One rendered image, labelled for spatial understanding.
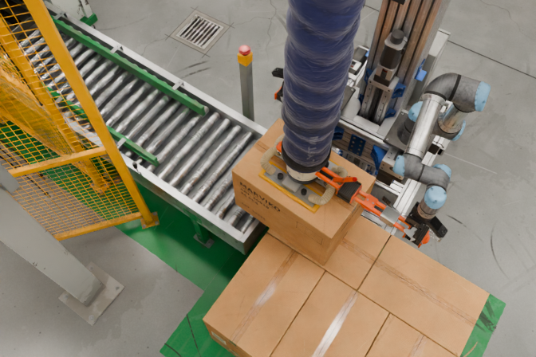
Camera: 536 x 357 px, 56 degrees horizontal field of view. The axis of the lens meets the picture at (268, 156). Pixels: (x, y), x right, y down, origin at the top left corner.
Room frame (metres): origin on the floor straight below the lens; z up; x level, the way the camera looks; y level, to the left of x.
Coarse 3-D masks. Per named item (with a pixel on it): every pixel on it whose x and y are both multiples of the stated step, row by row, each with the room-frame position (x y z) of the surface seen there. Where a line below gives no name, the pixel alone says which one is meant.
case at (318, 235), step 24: (264, 144) 1.33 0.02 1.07; (240, 168) 1.19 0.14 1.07; (360, 168) 1.19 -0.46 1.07; (240, 192) 1.15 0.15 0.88; (264, 192) 1.06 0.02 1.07; (336, 192) 1.06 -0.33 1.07; (264, 216) 1.05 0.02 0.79; (288, 216) 0.97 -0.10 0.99; (312, 216) 0.93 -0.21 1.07; (336, 216) 0.93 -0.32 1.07; (288, 240) 0.95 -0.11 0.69; (312, 240) 0.87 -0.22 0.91; (336, 240) 0.88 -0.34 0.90
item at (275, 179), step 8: (280, 168) 1.18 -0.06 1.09; (264, 176) 1.14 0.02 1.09; (272, 176) 1.13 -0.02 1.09; (280, 176) 1.12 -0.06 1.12; (272, 184) 1.10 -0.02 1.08; (280, 184) 1.09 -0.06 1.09; (304, 184) 1.09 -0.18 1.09; (288, 192) 1.05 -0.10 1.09; (296, 192) 1.05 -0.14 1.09; (304, 192) 1.04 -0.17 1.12; (312, 192) 1.05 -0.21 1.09; (296, 200) 1.01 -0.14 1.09; (304, 200) 1.01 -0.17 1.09; (312, 208) 0.97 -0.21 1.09
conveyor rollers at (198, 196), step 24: (48, 48) 2.45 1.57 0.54; (96, 72) 2.23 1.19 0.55; (72, 96) 2.02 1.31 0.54; (120, 96) 2.02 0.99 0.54; (168, 96) 2.02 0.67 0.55; (144, 120) 1.83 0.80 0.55; (192, 120) 1.82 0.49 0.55; (216, 120) 1.84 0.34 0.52; (168, 144) 1.64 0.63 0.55; (192, 144) 1.65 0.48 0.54; (240, 144) 1.64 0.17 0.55; (168, 168) 1.47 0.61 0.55; (216, 168) 1.48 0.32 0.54; (216, 192) 1.31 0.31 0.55; (240, 216) 1.16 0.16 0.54
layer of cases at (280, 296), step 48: (384, 240) 1.01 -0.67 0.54; (240, 288) 0.73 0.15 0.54; (288, 288) 0.73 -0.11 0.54; (336, 288) 0.73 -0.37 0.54; (384, 288) 0.73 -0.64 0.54; (432, 288) 0.73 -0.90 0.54; (480, 288) 0.73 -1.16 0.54; (240, 336) 0.48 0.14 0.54; (288, 336) 0.48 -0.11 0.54; (336, 336) 0.48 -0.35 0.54; (384, 336) 0.48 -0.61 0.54; (432, 336) 0.48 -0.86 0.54
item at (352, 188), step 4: (348, 176) 1.06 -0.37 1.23; (344, 184) 1.03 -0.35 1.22; (348, 184) 1.03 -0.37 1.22; (352, 184) 1.03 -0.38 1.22; (356, 184) 1.03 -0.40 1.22; (360, 184) 1.03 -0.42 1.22; (340, 188) 1.01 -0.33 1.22; (344, 188) 1.01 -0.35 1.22; (348, 188) 1.01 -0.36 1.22; (352, 188) 1.01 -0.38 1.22; (356, 188) 1.01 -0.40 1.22; (360, 188) 1.00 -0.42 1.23; (340, 192) 0.98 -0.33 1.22; (344, 192) 0.99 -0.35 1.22; (348, 192) 0.99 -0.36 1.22; (352, 192) 0.99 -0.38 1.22; (356, 192) 0.98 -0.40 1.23; (340, 196) 0.98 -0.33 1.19; (344, 196) 0.97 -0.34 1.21; (348, 196) 0.96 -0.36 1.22; (352, 196) 0.97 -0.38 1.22; (344, 200) 0.97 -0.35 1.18; (348, 200) 0.96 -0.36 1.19; (352, 200) 0.95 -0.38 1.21
